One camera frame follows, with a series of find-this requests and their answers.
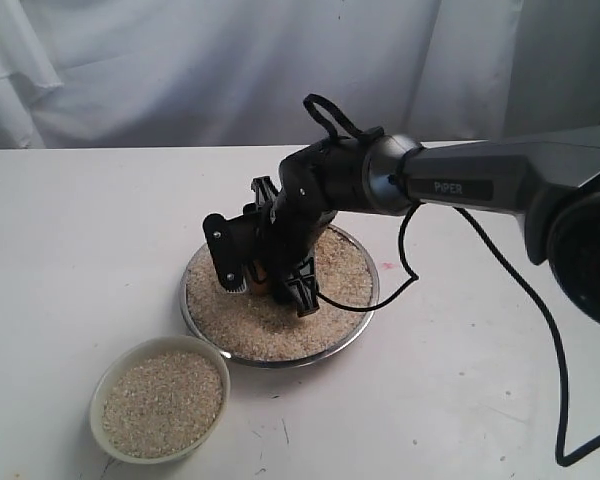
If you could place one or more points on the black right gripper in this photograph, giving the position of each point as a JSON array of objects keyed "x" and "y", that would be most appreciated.
[{"x": 290, "y": 230}]

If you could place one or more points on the brown wooden cup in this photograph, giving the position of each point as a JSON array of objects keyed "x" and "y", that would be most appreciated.
[{"x": 257, "y": 279}]

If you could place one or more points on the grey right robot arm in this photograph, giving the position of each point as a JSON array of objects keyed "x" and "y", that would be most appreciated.
[{"x": 549, "y": 182}]

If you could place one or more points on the steel plate of rice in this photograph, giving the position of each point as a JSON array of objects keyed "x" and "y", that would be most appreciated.
[{"x": 255, "y": 331}]

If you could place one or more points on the white bowl of rice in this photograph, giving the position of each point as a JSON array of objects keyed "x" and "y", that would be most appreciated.
[{"x": 159, "y": 401}]

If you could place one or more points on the white backdrop cloth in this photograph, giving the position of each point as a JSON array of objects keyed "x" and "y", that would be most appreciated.
[{"x": 89, "y": 74}]

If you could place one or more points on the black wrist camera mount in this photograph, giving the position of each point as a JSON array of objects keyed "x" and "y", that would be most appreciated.
[{"x": 266, "y": 193}]

